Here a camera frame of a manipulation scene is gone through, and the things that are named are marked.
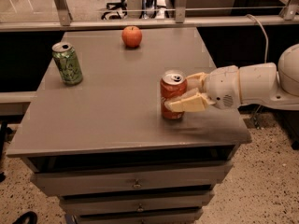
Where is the grey drawer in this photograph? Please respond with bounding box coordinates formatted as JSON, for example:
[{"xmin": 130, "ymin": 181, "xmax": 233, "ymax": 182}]
[
  {"xmin": 76, "ymin": 207, "xmax": 203, "ymax": 224},
  {"xmin": 60, "ymin": 190, "xmax": 214, "ymax": 216},
  {"xmin": 32, "ymin": 161, "xmax": 233, "ymax": 196}
]

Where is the metal window railing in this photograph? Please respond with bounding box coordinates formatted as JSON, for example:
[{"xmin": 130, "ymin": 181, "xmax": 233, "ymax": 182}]
[{"xmin": 0, "ymin": 0, "xmax": 299, "ymax": 32}]

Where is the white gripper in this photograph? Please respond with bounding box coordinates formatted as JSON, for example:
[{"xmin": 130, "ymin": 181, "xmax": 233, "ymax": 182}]
[{"xmin": 164, "ymin": 65, "xmax": 241, "ymax": 112}]

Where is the red coke can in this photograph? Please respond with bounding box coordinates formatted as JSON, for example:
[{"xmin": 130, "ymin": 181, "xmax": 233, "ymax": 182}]
[{"xmin": 160, "ymin": 70, "xmax": 187, "ymax": 120}]

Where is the bottom grey drawer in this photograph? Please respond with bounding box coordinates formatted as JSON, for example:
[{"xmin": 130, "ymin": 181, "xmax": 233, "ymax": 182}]
[{"xmin": 76, "ymin": 207, "xmax": 203, "ymax": 224}]

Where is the red apple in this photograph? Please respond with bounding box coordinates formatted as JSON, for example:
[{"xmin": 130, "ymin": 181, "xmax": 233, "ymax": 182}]
[{"xmin": 121, "ymin": 26, "xmax": 142, "ymax": 48}]

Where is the white cable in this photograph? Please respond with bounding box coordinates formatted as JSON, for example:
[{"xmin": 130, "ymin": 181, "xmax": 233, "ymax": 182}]
[{"xmin": 246, "ymin": 13, "xmax": 269, "ymax": 64}]

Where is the green soda can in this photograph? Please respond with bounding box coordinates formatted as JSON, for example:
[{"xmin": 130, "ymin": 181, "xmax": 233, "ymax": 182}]
[{"xmin": 52, "ymin": 42, "xmax": 83, "ymax": 85}]

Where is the black object on floor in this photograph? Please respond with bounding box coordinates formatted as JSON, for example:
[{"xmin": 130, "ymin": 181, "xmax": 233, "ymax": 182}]
[{"xmin": 12, "ymin": 211, "xmax": 37, "ymax": 224}]

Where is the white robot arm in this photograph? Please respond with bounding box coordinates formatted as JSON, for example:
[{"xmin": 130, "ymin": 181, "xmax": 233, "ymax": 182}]
[{"xmin": 165, "ymin": 44, "xmax": 299, "ymax": 112}]

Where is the middle grey drawer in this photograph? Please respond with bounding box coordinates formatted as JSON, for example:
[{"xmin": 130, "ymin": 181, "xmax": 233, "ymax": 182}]
[{"xmin": 60, "ymin": 190, "xmax": 214, "ymax": 216}]

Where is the black office chair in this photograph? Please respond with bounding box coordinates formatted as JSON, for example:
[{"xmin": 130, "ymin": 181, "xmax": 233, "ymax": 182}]
[{"xmin": 101, "ymin": 0, "xmax": 127, "ymax": 20}]

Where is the top grey drawer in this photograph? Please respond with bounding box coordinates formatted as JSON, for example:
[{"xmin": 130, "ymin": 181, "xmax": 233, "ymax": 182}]
[{"xmin": 32, "ymin": 161, "xmax": 233, "ymax": 196}]

